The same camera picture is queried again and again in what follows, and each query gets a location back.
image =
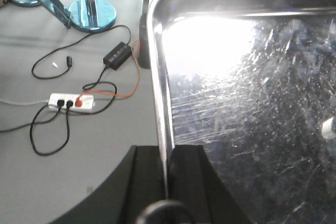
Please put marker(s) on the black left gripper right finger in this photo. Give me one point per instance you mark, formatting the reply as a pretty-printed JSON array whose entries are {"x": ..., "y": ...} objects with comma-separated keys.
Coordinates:
[{"x": 193, "y": 181}]

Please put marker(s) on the black power adapter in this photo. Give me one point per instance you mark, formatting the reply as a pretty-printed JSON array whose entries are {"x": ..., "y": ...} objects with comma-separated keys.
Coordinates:
[{"x": 117, "y": 56}]

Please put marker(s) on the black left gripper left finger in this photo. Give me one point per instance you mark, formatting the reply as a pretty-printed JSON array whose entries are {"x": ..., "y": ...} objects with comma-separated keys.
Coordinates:
[{"x": 134, "y": 184}]

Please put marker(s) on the chrome stanchion with blue base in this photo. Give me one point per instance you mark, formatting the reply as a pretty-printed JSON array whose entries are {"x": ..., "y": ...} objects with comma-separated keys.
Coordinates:
[{"x": 92, "y": 16}]

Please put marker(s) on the silver steel tray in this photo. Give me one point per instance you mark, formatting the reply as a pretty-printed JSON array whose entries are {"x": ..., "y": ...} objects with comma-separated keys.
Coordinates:
[{"x": 253, "y": 82}]

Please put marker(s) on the white power strip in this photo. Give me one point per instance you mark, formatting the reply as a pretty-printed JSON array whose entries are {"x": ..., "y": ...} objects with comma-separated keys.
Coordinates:
[{"x": 84, "y": 104}]

